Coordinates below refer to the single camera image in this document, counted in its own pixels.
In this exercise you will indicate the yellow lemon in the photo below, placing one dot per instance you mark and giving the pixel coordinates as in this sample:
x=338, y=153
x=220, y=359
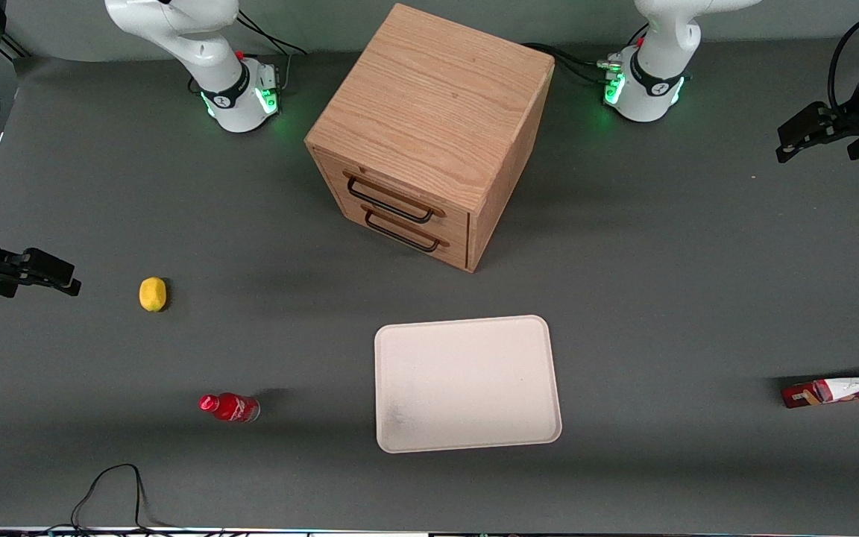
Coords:
x=152, y=294

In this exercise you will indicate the cream plastic tray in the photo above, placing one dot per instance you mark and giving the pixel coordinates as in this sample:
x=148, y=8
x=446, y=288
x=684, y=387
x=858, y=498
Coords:
x=467, y=380

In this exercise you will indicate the red cookie box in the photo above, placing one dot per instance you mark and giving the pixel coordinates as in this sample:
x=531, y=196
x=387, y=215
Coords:
x=839, y=391

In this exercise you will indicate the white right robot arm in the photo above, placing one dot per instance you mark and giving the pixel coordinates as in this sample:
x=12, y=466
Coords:
x=176, y=30

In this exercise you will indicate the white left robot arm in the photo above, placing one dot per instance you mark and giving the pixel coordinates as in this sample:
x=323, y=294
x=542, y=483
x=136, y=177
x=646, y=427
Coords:
x=653, y=89

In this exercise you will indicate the wooden drawer front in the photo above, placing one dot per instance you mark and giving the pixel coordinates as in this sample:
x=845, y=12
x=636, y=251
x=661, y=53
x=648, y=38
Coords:
x=459, y=224
x=455, y=255

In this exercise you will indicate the red soda bottle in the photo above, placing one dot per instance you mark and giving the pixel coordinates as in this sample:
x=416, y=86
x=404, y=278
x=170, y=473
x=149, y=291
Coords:
x=232, y=408

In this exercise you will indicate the wooden drawer cabinet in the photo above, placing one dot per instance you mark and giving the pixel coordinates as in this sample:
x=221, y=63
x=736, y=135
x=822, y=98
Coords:
x=429, y=97

